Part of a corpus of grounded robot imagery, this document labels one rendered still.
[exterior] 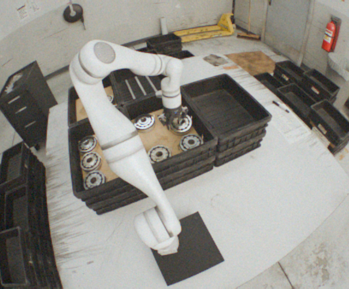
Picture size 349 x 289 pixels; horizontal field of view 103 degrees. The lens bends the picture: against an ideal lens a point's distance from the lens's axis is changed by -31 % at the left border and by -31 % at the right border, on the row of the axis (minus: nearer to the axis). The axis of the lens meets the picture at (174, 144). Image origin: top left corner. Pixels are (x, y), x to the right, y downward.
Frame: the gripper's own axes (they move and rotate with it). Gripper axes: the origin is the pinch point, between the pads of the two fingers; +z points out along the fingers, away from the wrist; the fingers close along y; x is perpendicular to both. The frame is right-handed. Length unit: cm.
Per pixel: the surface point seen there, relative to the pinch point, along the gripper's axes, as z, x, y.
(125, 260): 16, -45, -42
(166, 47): 40, 157, 53
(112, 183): -6.1, -20.5, -32.2
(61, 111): 20, 71, -67
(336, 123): 37, -25, 145
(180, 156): -6.4, -20.2, -5.6
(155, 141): 4.3, -1.8, -10.3
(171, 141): 4.1, -4.8, -3.5
